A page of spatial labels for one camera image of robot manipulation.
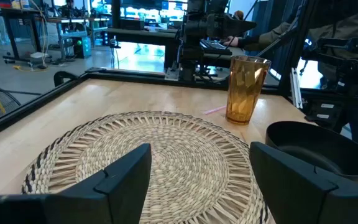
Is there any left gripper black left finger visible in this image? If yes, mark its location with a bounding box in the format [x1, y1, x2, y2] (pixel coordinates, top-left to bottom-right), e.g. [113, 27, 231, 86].
[44, 142, 152, 224]

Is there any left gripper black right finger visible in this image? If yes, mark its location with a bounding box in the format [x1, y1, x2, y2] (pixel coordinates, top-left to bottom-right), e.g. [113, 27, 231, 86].
[249, 141, 358, 224]

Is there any black bowl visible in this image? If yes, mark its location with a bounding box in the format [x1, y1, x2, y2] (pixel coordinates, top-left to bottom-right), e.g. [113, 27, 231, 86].
[265, 120, 358, 184]

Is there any round woven straw placemat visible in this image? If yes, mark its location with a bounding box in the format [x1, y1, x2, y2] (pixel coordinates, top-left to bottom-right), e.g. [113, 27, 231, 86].
[21, 110, 272, 224]

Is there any thin pink straw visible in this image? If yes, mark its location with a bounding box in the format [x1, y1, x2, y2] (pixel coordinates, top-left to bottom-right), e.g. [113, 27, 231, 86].
[202, 105, 227, 115]

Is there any computer tower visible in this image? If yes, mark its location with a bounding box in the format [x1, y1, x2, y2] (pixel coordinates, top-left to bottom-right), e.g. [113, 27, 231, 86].
[73, 36, 92, 59]

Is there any person's hand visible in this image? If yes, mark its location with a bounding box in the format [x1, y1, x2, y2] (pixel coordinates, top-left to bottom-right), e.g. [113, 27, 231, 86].
[223, 35, 241, 48]

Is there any black desk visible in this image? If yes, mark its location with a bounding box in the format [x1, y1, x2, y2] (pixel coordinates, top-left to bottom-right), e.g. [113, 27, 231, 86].
[106, 27, 229, 69]

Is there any black backlit keyboard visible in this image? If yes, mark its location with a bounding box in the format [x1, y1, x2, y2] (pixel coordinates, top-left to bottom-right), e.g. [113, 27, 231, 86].
[200, 39, 233, 56]

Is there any person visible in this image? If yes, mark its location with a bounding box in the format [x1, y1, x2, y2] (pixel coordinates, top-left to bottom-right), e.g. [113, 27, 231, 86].
[237, 6, 358, 156]

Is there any silver frame bracket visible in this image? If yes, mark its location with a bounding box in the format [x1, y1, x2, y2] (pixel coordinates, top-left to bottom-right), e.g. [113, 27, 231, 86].
[290, 67, 303, 110]

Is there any black aluminium table frame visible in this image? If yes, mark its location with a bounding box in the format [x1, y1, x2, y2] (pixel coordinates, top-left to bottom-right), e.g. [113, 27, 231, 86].
[0, 0, 310, 144]

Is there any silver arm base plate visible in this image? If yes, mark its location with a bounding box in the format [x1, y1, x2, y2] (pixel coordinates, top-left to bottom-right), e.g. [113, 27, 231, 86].
[165, 67, 180, 81]

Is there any black arched frame handle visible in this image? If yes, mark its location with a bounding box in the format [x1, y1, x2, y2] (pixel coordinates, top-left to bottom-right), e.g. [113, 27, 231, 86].
[53, 70, 79, 88]

